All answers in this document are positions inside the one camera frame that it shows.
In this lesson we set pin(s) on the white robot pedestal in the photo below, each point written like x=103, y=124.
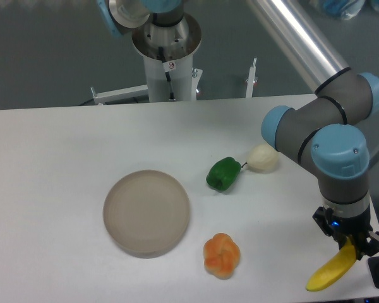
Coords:
x=167, y=54

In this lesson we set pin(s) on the white metal bracket left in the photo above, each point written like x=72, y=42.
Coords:
x=118, y=95

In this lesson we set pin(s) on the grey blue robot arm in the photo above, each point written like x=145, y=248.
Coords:
x=321, y=137

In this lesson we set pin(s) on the yellow banana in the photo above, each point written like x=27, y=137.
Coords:
x=334, y=269

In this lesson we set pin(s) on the beige round plate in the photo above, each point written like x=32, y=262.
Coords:
x=146, y=213

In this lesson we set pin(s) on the white metal post right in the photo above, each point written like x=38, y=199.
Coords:
x=252, y=80

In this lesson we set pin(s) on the blue plastic bag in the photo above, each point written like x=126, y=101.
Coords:
x=339, y=9

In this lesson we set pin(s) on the green bell pepper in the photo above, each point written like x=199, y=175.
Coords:
x=223, y=174

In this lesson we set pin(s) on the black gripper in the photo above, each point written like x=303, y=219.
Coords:
x=358, y=229

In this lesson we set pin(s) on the orange knotted bread roll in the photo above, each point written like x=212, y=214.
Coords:
x=221, y=256

